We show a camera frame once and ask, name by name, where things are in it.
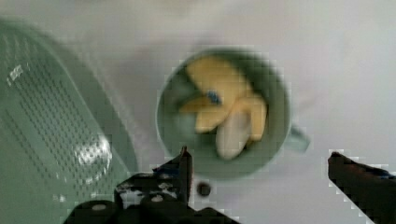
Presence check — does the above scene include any green perforated colander basket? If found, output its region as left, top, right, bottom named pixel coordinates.
left=0, top=20, right=137, bottom=224

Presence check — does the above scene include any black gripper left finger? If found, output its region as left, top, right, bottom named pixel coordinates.
left=63, top=147, right=240, bottom=224

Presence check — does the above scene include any green mug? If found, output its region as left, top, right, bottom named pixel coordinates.
left=156, top=48, right=310, bottom=179

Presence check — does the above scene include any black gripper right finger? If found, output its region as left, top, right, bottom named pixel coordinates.
left=328, top=152, right=396, bottom=224

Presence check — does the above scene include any yellow plush peeled banana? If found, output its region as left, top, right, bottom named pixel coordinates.
left=179, top=56, right=267, bottom=160

